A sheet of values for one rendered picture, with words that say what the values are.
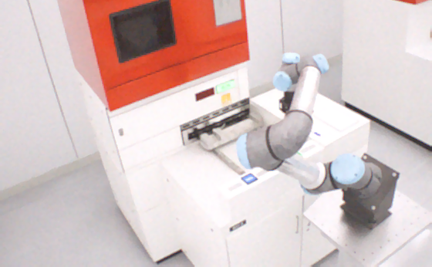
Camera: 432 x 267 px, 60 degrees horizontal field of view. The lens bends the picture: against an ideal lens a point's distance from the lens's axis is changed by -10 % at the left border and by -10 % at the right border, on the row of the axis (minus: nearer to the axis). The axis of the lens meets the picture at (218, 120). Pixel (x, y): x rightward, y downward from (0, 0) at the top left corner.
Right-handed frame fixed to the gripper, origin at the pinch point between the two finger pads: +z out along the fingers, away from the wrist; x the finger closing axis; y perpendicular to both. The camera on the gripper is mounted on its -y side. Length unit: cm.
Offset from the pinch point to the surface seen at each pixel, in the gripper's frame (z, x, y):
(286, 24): 41, -170, 207
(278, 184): 21.0, 13.9, -4.0
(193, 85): -7, 18, 59
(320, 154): 17.6, -12.4, -3.9
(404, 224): 29, -16, -54
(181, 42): -34, 24, 54
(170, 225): 78, 49, 59
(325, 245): 92, -22, -4
